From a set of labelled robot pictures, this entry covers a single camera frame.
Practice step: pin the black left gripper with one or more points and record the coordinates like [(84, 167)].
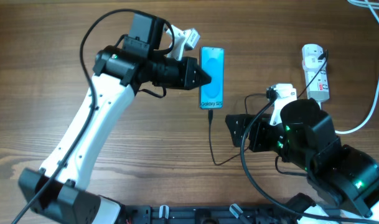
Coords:
[(187, 66)]

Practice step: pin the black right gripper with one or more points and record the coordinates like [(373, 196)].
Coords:
[(261, 124)]

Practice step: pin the smartphone with blue screen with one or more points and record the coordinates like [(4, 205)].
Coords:
[(212, 61)]

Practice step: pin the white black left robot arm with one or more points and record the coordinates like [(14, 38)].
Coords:
[(152, 51)]

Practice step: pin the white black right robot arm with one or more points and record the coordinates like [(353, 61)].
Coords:
[(341, 175)]

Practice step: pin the white USB charger plug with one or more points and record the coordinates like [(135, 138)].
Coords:
[(313, 57)]

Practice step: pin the white power strip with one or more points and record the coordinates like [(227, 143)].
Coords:
[(319, 88)]

